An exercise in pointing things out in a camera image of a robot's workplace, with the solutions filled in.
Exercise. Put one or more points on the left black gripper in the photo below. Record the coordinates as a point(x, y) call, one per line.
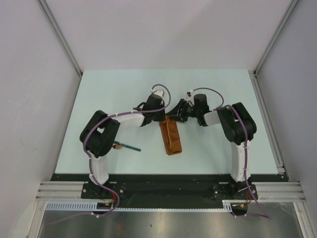
point(162, 118)

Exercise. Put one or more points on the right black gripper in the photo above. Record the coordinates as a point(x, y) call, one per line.
point(174, 113)

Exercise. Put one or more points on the orange cloth napkin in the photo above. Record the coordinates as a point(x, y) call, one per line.
point(171, 137)

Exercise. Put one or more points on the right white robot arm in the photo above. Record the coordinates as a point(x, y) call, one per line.
point(237, 124)

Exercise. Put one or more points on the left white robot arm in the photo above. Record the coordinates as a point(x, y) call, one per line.
point(99, 134)

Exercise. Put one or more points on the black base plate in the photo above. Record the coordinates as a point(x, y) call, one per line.
point(161, 191)

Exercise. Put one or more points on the right aluminium side rail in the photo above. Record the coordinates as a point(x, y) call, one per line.
point(268, 125)

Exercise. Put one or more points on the left aluminium corner post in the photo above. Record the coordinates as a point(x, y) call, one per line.
point(49, 16)

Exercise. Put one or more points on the aluminium corner post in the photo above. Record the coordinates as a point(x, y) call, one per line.
point(49, 16)
point(277, 34)

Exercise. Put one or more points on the white slotted cable duct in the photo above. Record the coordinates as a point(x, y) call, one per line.
point(89, 206)

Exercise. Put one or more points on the aluminium front rail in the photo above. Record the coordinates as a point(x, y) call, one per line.
point(267, 191)

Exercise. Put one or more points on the right aluminium corner post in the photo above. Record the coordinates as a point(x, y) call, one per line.
point(277, 34)

